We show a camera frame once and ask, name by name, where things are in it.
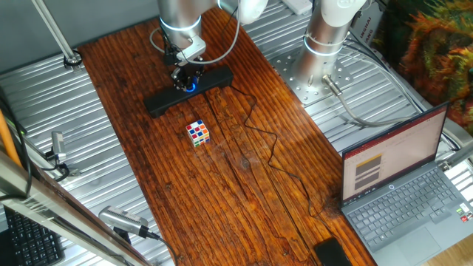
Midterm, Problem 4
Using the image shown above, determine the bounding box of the box with printed letters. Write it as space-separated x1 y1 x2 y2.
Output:
349 0 392 67

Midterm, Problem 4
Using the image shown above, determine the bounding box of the metal pole stand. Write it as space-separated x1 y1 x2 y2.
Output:
31 0 84 70

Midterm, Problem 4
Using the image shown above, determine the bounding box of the grey conduit cable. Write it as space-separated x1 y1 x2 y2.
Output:
321 75 421 129

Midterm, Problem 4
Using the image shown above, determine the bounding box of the white thin cable bundle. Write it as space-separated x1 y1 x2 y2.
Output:
341 38 461 151

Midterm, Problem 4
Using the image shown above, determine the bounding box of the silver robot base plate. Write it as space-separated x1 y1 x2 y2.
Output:
269 47 354 106

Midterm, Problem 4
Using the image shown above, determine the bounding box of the white power strip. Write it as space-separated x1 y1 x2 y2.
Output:
280 0 313 16

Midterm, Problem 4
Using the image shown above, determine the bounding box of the silver finned camera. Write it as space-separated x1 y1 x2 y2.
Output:
98 205 160 239

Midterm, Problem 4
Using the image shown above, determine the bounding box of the black keyboard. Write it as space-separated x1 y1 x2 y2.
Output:
3 206 66 266

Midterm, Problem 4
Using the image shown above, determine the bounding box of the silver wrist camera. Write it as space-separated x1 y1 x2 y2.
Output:
175 35 207 67

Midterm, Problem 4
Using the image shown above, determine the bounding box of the grey metal frame bar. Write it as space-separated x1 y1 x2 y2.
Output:
0 149 152 266

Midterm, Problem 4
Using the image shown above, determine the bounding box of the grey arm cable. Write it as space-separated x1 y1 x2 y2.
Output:
149 0 241 66

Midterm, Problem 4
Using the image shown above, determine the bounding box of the orange green fuzzy plush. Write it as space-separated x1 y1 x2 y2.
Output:
384 0 473 136

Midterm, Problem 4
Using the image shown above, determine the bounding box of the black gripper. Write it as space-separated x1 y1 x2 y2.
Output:
164 44 205 92

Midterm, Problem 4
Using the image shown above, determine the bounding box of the black soundbar speaker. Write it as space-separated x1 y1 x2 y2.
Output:
143 65 234 119

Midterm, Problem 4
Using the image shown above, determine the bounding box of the orange stick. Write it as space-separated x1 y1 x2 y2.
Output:
0 109 23 169

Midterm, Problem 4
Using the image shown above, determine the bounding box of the black smartphone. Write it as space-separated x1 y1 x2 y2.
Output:
313 237 354 266

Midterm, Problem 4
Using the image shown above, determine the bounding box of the white Rubik's cube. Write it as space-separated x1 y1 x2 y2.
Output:
185 119 211 149

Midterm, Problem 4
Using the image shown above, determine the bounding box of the black camera cable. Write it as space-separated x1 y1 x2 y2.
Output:
146 231 180 266

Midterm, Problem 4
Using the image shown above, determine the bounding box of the thin black speaker cable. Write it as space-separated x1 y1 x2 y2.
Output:
229 83 336 241

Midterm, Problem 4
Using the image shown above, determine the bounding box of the grey laptop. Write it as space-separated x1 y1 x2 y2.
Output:
340 101 473 266

